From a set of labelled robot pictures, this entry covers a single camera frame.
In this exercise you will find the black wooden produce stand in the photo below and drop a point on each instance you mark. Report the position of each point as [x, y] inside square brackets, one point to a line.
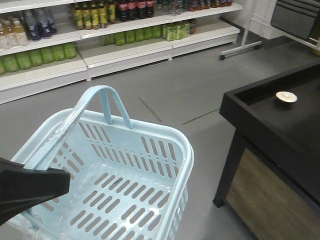
[271, 177]

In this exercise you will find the light blue plastic basket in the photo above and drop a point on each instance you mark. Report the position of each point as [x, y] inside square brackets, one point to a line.
[128, 178]

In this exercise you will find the white supermarket shelving unit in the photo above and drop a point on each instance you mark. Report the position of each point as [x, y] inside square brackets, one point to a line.
[49, 44]

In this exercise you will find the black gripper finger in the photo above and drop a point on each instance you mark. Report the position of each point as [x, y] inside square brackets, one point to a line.
[22, 189]

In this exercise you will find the small white round dish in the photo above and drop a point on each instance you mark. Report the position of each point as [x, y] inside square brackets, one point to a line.
[286, 96]

